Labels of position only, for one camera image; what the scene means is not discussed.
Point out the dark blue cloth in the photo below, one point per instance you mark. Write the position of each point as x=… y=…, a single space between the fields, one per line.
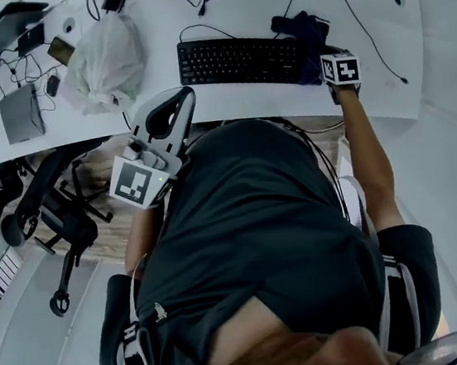
x=309 y=33

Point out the person's right forearm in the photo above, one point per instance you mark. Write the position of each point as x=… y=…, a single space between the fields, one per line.
x=368 y=150

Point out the black keyboard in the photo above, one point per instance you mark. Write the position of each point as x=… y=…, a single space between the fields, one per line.
x=233 y=62

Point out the person's head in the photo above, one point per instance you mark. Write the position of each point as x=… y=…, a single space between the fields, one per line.
x=277 y=359

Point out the dark-rimmed glasses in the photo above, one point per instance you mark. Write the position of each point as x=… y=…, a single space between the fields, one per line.
x=443 y=351

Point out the dark smartphone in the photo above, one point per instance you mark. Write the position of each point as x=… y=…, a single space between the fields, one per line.
x=61 y=50

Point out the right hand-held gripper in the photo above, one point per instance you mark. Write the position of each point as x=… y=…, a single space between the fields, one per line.
x=343 y=70

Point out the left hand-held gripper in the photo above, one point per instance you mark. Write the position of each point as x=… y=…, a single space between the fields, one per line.
x=132 y=183

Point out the person's dark shirt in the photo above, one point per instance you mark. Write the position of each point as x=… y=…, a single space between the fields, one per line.
x=258 y=215

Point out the person's left forearm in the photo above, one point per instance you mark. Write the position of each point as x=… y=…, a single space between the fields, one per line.
x=142 y=239

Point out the black and red mouse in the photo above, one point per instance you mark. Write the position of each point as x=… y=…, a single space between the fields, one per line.
x=53 y=85

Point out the closed silver laptop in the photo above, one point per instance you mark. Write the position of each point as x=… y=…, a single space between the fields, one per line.
x=19 y=115

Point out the translucent white plastic bag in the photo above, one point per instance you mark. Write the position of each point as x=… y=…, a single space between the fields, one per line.
x=104 y=60

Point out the black rectangular device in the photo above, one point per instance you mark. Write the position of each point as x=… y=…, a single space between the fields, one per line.
x=31 y=38

